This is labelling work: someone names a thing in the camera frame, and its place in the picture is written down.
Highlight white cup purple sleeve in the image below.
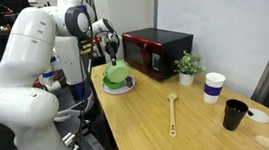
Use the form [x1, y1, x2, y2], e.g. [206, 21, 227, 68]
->
[200, 71, 229, 106]

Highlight white blue background robot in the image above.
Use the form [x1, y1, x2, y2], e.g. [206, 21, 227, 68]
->
[34, 32, 99, 125]

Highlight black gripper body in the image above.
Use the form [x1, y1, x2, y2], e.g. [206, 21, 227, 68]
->
[103, 38, 122, 59]

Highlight aluminium extrusion pieces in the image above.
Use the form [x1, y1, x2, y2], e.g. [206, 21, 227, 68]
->
[61, 130, 83, 150]

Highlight white round cup lid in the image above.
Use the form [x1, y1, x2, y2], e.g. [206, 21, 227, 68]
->
[245, 105, 269, 125]

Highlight red black microwave oven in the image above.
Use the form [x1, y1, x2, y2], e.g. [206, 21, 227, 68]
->
[120, 23, 199, 85]

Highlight cream long-handled spoon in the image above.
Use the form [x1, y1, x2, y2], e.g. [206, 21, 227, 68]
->
[164, 91, 183, 139]

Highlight purple teal toy knife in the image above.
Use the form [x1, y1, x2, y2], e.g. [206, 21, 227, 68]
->
[124, 75, 136, 88]

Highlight dark-green plastic bowl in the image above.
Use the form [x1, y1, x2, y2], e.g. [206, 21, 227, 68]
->
[101, 73, 128, 91]

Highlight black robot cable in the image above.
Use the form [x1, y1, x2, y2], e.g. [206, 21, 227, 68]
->
[46, 0, 132, 150]

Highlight pale round plate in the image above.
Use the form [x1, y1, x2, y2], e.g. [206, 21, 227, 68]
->
[101, 74, 137, 97]

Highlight black plastic cup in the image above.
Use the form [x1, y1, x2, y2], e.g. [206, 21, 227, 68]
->
[220, 97, 251, 133]

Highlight small potted green plant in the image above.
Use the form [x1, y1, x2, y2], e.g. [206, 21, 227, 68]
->
[171, 48, 208, 88]

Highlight light-green bowl with handles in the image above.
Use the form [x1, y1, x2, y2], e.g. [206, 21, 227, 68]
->
[102, 58, 133, 86]

